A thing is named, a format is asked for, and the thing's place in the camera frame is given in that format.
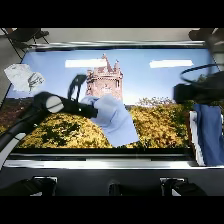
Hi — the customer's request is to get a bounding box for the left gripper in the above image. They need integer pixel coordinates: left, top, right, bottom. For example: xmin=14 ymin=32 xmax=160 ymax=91
xmin=79 ymin=103 xmax=99 ymax=120

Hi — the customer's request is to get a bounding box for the light blue shirt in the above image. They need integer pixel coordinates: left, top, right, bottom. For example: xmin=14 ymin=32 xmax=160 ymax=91
xmin=80 ymin=93 xmax=141 ymax=148

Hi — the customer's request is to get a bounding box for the white printed garment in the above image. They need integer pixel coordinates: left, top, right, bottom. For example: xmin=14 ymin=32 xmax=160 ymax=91
xmin=3 ymin=63 xmax=47 ymax=94

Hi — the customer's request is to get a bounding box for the black folding chair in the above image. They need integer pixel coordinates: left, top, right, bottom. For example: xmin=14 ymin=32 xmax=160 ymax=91
xmin=0 ymin=27 xmax=50 ymax=62
xmin=187 ymin=27 xmax=224 ymax=52

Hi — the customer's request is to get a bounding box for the dark blue garment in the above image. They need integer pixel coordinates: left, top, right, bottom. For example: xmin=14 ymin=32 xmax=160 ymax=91
xmin=192 ymin=103 xmax=224 ymax=167

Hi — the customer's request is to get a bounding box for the silver frame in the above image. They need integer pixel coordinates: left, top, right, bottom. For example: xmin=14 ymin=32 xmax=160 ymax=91
xmin=0 ymin=40 xmax=224 ymax=197

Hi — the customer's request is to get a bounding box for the black cable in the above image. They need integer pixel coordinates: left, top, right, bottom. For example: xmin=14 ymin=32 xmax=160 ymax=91
xmin=180 ymin=63 xmax=222 ymax=85

